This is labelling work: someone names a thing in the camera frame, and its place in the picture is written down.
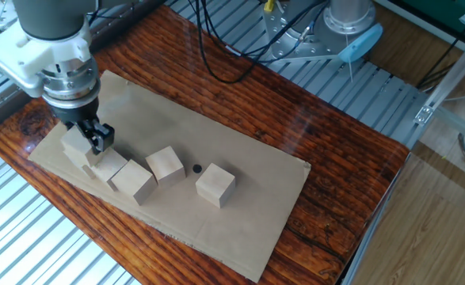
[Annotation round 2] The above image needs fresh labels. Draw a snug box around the green board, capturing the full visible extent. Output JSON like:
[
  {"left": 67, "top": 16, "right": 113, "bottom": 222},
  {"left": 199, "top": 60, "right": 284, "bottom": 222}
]
[{"left": 390, "top": 0, "right": 465, "bottom": 40}]

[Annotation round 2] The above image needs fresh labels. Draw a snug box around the grey cable metal connector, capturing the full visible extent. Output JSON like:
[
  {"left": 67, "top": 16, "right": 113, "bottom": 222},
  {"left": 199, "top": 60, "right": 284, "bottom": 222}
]
[{"left": 295, "top": 0, "right": 330, "bottom": 44}]

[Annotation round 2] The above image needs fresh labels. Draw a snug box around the glossy wood-grain board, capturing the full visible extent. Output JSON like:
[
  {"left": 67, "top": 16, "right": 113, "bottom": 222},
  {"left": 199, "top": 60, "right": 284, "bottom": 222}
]
[{"left": 0, "top": 4, "right": 410, "bottom": 285}]

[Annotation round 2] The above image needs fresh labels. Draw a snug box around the thin black cable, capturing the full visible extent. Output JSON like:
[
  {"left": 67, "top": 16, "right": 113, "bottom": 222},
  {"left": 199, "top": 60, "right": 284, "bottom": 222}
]
[{"left": 416, "top": 3, "right": 465, "bottom": 90}]

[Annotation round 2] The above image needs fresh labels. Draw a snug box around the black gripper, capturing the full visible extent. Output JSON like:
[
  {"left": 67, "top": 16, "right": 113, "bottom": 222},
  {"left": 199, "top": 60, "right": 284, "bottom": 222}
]
[{"left": 48, "top": 97, "right": 116, "bottom": 156}]

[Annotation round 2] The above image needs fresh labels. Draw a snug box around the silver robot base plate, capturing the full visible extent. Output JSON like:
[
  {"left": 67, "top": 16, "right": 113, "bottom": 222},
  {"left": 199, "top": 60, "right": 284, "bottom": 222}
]
[{"left": 261, "top": 0, "right": 342, "bottom": 64}]

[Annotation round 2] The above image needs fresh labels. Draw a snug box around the brown cardboard sheet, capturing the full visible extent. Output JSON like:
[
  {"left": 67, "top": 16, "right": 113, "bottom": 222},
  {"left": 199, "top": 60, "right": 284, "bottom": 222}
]
[{"left": 28, "top": 70, "right": 312, "bottom": 283}]

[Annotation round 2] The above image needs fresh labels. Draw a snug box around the long black cable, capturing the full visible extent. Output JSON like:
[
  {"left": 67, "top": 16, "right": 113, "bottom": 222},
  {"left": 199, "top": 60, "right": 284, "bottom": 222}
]
[{"left": 188, "top": 0, "right": 328, "bottom": 85}]

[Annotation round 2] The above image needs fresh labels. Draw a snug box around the wooden cube block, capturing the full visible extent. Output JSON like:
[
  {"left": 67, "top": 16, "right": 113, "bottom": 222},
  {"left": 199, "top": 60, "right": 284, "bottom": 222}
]
[
  {"left": 145, "top": 145, "right": 187, "bottom": 187},
  {"left": 195, "top": 162, "right": 237, "bottom": 209},
  {"left": 60, "top": 125, "right": 105, "bottom": 168},
  {"left": 79, "top": 162, "right": 97, "bottom": 180},
  {"left": 90, "top": 148, "right": 129, "bottom": 192},
  {"left": 110, "top": 159, "right": 158, "bottom": 207}
]

